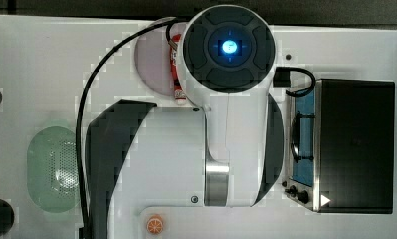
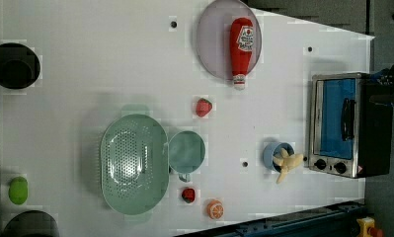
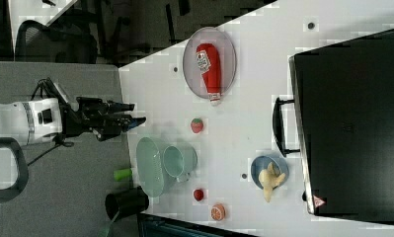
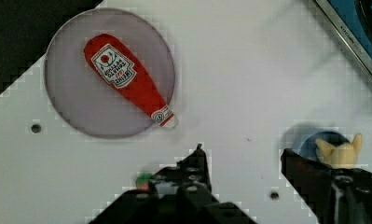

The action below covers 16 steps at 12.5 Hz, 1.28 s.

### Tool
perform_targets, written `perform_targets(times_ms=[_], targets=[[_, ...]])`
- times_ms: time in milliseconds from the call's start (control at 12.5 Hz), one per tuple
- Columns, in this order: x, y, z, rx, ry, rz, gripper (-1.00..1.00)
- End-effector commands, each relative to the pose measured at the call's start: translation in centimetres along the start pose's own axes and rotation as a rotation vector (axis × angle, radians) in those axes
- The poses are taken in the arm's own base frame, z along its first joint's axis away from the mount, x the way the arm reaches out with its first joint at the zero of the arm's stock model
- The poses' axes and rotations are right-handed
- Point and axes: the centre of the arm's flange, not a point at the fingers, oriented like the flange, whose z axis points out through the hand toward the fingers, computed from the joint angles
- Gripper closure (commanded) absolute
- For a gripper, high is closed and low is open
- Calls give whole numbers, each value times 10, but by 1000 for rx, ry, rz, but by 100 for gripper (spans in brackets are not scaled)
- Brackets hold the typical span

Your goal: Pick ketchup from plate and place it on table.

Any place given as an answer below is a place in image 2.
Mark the red plush ketchup bottle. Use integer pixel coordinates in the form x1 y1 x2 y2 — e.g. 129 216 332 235
229 18 254 90

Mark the grey round plate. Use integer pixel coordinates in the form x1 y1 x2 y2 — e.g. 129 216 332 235
196 0 262 80

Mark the red toy strawberry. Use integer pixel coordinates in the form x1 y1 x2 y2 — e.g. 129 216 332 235
196 98 212 118

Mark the green oval colander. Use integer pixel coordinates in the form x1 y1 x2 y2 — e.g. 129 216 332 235
100 104 169 215

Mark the dark red toy fruit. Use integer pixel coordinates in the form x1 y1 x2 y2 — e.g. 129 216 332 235
182 188 196 203

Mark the blue small bowl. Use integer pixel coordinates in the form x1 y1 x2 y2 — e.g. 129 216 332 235
263 142 294 172

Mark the orange slice toy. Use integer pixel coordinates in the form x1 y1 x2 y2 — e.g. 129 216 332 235
206 199 224 219

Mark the silver toaster oven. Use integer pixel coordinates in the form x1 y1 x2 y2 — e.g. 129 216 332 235
308 73 394 179

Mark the black round base upper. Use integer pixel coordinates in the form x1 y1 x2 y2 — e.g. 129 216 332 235
0 42 40 90

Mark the black round base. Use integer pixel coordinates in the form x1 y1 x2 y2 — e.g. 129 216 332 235
0 42 40 90
0 210 60 237

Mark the green toy lime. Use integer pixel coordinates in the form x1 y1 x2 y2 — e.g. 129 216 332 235
8 177 29 205

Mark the black round base lower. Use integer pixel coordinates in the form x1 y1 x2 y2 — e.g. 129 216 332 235
0 210 60 237

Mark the yellow red clamp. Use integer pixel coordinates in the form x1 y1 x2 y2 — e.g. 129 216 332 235
356 217 384 237

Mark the green cup with handle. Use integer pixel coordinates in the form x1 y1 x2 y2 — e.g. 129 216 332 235
169 130 205 183

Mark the blue metal rail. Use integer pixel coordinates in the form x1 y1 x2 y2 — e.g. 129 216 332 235
177 201 368 237

